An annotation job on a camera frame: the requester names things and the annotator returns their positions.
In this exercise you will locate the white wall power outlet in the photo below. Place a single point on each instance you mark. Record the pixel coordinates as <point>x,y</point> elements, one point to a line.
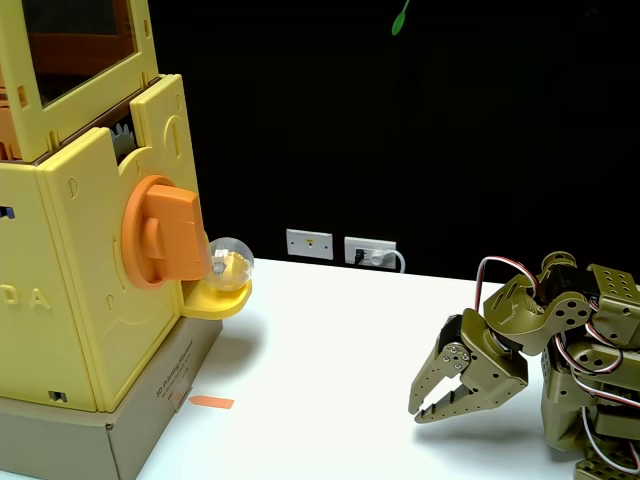
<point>382,246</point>

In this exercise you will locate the small black plug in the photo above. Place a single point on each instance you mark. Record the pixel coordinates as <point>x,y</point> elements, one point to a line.
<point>358,256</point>

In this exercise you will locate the yellow dispensing tray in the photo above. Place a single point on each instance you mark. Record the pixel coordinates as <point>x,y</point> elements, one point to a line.
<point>215,302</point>

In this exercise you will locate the brown cardboard box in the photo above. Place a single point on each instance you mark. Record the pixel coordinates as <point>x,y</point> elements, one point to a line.
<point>150,385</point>

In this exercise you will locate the clear capsule ball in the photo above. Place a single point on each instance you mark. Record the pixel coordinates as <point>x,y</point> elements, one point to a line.
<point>231,265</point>

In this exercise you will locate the clear tape tab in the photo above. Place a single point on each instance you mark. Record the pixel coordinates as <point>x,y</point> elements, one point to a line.
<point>181,397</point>

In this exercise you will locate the white blank wall plate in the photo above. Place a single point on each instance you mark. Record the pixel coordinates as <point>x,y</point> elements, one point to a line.
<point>310,244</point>

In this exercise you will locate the orange paper arrow marker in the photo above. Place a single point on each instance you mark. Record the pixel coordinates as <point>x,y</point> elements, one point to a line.
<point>212,401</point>

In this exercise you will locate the grey plastic gear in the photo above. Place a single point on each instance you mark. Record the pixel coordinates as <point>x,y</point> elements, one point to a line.
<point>122,140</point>

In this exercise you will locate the orange vending machine knob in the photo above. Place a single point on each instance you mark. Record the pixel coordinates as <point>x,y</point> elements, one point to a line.
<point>172,235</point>

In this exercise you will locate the yellow toy vending machine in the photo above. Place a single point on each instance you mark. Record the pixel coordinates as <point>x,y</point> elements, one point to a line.
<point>75,280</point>

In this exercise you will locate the green leaf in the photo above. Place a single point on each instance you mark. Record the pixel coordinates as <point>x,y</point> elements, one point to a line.
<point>398,22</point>

